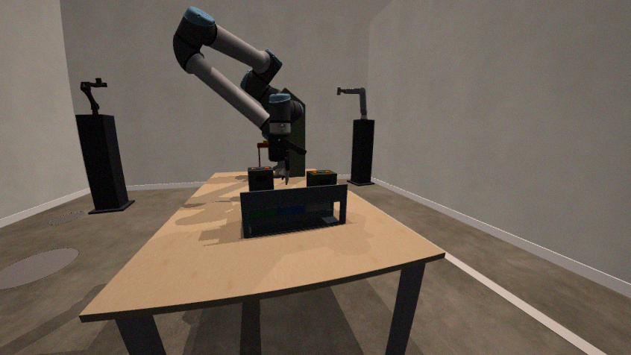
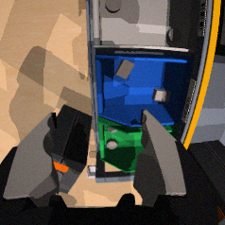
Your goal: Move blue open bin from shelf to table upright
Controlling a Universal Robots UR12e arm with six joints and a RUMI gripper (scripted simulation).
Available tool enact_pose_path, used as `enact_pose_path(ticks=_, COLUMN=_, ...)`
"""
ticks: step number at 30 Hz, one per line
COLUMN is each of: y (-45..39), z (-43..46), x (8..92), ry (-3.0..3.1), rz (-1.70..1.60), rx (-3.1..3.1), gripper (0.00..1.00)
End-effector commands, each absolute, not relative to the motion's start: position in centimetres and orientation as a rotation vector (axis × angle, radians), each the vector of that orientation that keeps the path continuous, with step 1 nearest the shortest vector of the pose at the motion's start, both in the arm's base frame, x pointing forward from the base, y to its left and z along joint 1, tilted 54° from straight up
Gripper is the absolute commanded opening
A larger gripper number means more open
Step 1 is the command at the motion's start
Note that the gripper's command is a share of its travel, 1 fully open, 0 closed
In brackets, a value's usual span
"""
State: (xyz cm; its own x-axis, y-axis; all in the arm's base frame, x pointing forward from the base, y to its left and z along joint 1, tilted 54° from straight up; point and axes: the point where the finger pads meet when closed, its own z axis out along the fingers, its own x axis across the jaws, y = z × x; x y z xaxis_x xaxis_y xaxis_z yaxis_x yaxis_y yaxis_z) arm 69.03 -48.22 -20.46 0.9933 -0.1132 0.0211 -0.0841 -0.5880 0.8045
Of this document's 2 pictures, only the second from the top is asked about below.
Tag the blue bin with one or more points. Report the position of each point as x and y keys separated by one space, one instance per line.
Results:
x=121 y=100

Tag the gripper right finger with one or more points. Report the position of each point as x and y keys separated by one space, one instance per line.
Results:
x=168 y=178

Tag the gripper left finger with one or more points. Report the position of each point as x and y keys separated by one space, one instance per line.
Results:
x=28 y=177

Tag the orange-yellow long bar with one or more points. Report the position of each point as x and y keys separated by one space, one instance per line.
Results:
x=211 y=47

